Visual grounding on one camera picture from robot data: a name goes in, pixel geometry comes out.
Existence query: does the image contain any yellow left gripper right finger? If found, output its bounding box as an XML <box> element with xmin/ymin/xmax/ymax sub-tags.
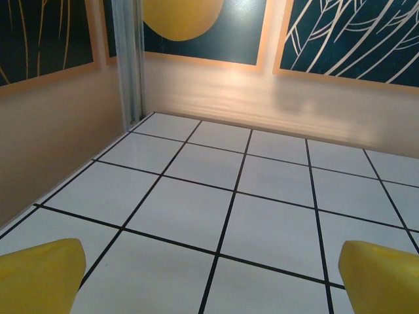
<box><xmin>338</xmin><ymin>240</ymin><xmax>419</xmax><ymax>314</ymax></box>

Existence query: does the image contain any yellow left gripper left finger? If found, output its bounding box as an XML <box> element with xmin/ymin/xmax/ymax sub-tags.
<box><xmin>0</xmin><ymin>237</ymin><xmax>87</xmax><ymax>314</ymax></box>

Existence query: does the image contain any aluminium corner post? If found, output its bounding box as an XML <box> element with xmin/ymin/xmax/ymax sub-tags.
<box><xmin>110</xmin><ymin>0</ymin><xmax>147</xmax><ymax>131</ymax></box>

